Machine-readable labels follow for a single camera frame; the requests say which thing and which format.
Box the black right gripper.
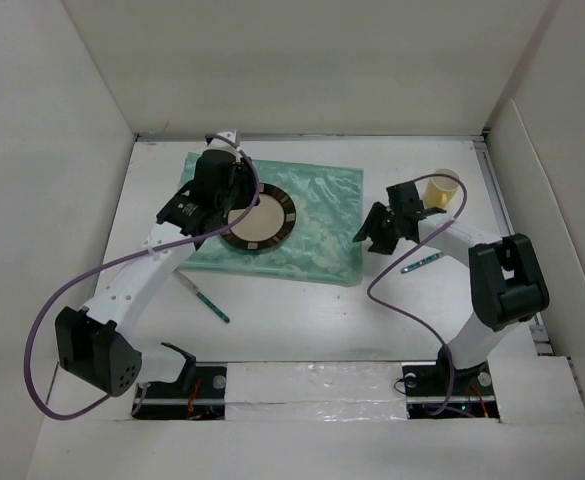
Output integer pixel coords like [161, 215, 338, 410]
[353, 201, 403, 255]

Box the green patterned cloth placemat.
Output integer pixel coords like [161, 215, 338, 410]
[182, 160, 363, 287]

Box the dark rimmed dinner plate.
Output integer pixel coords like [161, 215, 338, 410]
[221, 183, 297, 254]

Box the fork with green handle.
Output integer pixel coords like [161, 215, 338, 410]
[400, 252, 443, 274]

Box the knife with green handle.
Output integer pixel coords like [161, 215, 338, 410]
[173, 270, 231, 324]

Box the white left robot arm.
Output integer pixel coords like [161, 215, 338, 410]
[55, 146, 258, 397]

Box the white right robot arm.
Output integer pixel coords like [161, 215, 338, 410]
[353, 181, 550, 394]

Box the yellow mug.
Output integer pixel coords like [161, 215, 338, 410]
[422, 169, 459, 209]

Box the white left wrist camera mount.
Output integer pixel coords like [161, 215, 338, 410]
[205, 129, 240, 152]

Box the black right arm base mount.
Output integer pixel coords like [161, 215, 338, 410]
[393, 348, 500, 419]

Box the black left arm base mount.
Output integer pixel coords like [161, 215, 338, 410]
[131, 363, 227, 421]

